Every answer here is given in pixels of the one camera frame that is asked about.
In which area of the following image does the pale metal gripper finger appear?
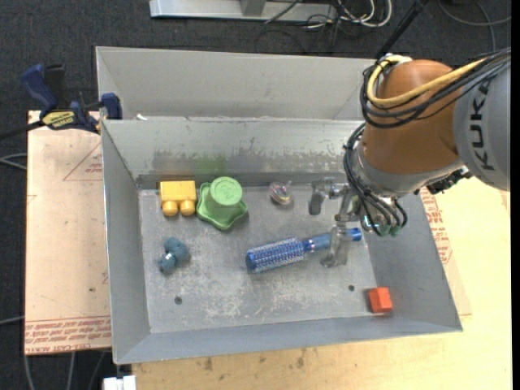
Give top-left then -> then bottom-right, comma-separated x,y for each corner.
319,219 -> 353,270
307,177 -> 351,217

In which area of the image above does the small multicoloured spinning top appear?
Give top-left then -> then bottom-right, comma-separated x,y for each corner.
268,180 -> 295,208

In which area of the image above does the blue round hairbrush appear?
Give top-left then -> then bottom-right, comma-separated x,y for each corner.
245,227 -> 364,275

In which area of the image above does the orange-red small block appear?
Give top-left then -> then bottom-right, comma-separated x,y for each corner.
366,286 -> 395,314

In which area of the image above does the grey metal bin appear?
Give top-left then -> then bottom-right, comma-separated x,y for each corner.
95,45 -> 464,366

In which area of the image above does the green star-rimmed plastic cup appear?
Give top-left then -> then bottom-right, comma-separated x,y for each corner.
195,175 -> 249,232

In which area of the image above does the yellow toy building block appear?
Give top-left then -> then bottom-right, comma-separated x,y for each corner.
158,180 -> 198,219

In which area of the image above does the blue-grey knotted soft toy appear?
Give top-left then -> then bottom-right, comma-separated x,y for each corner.
158,236 -> 192,275

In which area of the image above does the brown cardboard board red print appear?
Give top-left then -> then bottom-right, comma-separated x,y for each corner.
24,110 -> 474,357

